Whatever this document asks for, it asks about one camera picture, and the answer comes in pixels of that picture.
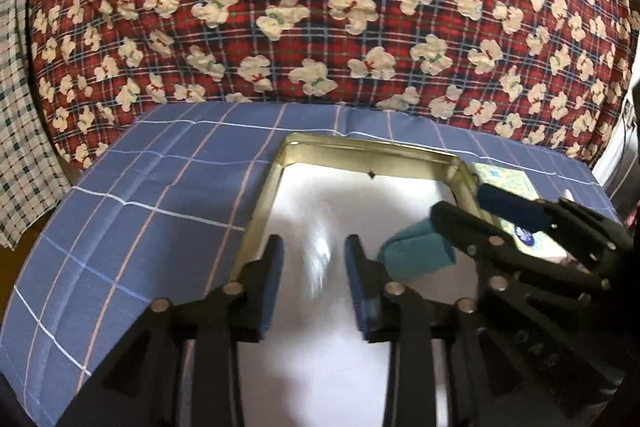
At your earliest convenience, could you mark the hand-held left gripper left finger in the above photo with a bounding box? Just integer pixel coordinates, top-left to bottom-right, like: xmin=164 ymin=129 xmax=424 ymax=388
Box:
xmin=64 ymin=234 xmax=286 ymax=427

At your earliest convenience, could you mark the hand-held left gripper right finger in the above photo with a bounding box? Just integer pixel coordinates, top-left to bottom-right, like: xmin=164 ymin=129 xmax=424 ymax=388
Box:
xmin=344 ymin=234 xmax=507 ymax=427

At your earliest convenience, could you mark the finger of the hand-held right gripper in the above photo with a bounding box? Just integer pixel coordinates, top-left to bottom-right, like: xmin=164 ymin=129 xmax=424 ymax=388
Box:
xmin=430 ymin=201 xmax=610 ymax=304
xmin=474 ymin=183 xmax=634 ymax=266

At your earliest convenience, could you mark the teal cloth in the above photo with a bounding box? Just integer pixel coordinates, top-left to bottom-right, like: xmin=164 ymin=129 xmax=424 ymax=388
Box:
xmin=376 ymin=219 xmax=457 ymax=281

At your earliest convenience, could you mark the gold metal tin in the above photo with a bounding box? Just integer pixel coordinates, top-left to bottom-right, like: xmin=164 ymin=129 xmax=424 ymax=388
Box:
xmin=227 ymin=133 xmax=495 ymax=427

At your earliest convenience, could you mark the yellow patterned tissue box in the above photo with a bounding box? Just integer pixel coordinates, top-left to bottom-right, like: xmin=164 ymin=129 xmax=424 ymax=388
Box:
xmin=470 ymin=163 xmax=572 ymax=265

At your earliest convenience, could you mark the blue plaid bed sheet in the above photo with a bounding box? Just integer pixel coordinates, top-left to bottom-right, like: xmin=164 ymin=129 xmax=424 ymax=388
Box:
xmin=0 ymin=102 xmax=623 ymax=427

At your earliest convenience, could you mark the red plaid bear blanket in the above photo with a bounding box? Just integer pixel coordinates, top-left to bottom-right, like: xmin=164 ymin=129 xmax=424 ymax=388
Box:
xmin=27 ymin=0 xmax=640 ymax=172

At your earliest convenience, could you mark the green checked cloth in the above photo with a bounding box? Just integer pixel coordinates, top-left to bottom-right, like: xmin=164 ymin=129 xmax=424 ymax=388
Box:
xmin=0 ymin=0 xmax=72 ymax=251

